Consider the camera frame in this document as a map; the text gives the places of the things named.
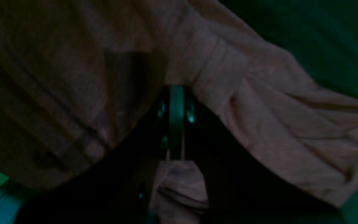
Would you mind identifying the black table cloth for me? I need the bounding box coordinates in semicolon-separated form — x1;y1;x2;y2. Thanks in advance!
220;0;358;99

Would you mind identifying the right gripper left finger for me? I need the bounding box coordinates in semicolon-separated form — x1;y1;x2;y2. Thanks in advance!
14;86;172;224

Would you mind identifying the red long-sleeve T-shirt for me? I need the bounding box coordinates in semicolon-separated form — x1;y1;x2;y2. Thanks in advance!
0;0;358;224

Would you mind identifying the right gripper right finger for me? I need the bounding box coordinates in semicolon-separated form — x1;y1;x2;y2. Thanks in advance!
177;86;344;224

